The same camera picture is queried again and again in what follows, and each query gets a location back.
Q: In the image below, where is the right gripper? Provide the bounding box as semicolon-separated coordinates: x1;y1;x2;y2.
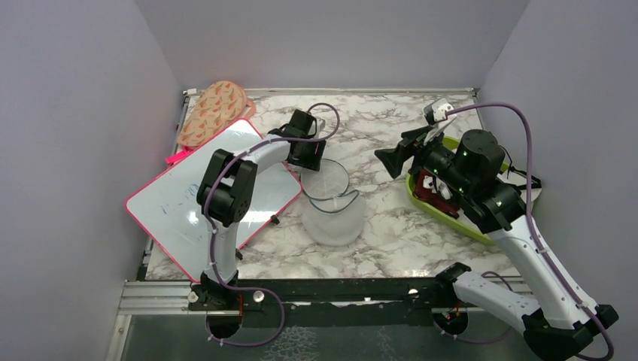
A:
375;125;472;196

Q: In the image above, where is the white mesh laundry bag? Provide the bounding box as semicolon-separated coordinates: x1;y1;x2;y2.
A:
300;159;366;247

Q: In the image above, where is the black bra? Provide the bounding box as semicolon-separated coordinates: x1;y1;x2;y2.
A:
500;145;542;190

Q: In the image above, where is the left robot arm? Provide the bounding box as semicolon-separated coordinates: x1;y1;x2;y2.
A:
196;110;327;309

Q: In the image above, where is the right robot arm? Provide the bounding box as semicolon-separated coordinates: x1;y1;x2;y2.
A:
375;126;618;360

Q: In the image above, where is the red black garment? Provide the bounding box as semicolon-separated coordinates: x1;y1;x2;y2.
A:
412;169;460;219

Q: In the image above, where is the green plastic basket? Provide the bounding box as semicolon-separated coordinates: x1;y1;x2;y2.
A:
406;129;525;244

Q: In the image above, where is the tulip patterned oven mitt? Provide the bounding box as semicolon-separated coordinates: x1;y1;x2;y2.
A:
177;80;256;148

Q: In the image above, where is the pink marker clip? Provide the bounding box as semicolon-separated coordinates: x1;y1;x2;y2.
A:
165;150;190;166

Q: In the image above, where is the pink framed whiteboard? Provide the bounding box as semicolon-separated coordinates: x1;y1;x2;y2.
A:
125;119;302;282

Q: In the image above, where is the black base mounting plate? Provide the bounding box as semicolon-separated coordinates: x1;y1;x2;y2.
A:
187;276;469;333

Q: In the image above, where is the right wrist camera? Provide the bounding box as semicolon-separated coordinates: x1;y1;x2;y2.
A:
424;98;454;126

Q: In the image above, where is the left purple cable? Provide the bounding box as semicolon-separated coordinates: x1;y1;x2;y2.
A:
202;102;342;349

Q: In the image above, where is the purple cable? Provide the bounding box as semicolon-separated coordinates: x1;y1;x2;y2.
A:
202;102;342;349
445;102;615;361

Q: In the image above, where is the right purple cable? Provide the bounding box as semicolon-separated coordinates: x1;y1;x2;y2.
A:
445;102;615;361

